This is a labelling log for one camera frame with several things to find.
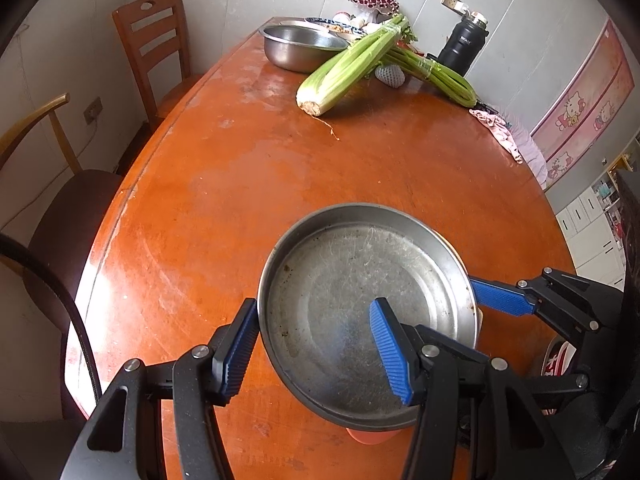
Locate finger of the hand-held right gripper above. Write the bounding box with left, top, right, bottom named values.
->
left=470, top=267, right=621, bottom=346

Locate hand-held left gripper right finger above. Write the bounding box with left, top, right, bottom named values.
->
left=369, top=297, right=566, bottom=480

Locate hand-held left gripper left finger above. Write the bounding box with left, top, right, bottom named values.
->
left=59, top=297, right=261, bottom=480

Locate round steel pan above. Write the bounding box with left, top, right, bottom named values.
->
left=256, top=203, right=481, bottom=432

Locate orange plastic plate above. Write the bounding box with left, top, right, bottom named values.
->
left=345, top=427, right=401, bottom=445

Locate white cabinet with shelves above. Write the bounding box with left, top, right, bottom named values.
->
left=555, top=137, right=640, bottom=291

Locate pink strawberry print garment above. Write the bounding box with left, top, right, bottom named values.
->
left=502, top=120, right=550, bottom=191

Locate pink cloth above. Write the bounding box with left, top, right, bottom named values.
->
left=469, top=108, right=525, bottom=165

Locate pink cartoon cat wardrobe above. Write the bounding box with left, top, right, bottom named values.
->
left=530, top=15, right=636, bottom=192

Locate curved-back chair with dark seat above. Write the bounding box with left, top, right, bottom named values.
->
left=0, top=92, right=126, bottom=311

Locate wrapped thin celery bunch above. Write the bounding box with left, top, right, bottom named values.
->
left=385, top=45, right=478, bottom=108

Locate fruit in foam net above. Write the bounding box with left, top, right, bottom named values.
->
left=375, top=62, right=407, bottom=87

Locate black thermos bottle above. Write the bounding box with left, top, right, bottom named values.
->
left=437, top=9, right=488, bottom=77

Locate thick celery bunch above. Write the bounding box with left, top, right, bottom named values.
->
left=296, top=14, right=418, bottom=117

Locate steel basin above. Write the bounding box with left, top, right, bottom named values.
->
left=257, top=24, right=351, bottom=73

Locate patterned bowl with food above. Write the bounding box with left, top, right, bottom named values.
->
left=304, top=16, right=368, bottom=42

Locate small steel dish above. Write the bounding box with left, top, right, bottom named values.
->
left=277, top=18, right=326, bottom=31

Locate wooden slat-back chair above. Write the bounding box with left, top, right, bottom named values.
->
left=111, top=0, right=203, bottom=121

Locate black cable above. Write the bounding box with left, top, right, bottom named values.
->
left=0, top=232, right=103, bottom=411

